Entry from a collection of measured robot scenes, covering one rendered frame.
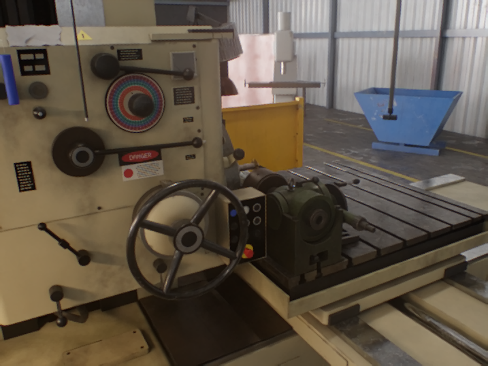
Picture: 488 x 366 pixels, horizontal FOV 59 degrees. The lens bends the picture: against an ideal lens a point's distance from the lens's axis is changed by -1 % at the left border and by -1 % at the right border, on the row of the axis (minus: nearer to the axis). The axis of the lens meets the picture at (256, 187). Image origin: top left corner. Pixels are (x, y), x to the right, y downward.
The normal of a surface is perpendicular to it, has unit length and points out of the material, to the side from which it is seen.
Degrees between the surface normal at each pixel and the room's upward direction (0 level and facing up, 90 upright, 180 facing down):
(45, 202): 90
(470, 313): 0
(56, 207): 90
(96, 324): 0
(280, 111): 90
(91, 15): 90
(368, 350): 0
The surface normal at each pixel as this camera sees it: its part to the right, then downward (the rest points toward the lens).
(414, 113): -0.52, 0.29
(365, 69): -0.87, 0.18
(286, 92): -0.11, 0.33
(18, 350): -0.02, -0.95
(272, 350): 0.50, 0.28
